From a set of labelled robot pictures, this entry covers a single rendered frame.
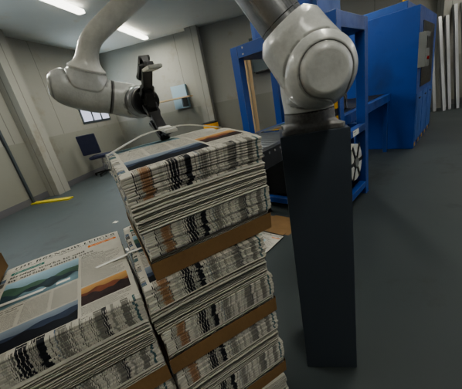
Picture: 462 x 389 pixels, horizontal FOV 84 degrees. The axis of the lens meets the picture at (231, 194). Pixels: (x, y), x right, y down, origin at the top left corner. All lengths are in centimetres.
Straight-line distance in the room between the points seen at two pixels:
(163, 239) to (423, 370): 121
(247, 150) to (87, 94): 54
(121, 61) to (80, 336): 820
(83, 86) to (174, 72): 705
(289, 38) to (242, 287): 55
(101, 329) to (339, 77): 65
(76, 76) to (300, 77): 61
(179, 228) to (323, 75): 41
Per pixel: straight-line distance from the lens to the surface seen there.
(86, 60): 91
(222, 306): 64
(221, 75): 756
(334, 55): 59
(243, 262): 61
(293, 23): 64
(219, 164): 50
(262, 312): 72
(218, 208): 53
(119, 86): 92
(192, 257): 55
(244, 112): 260
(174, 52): 793
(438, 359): 151
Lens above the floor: 114
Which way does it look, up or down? 20 degrees down
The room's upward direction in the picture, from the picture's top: 11 degrees counter-clockwise
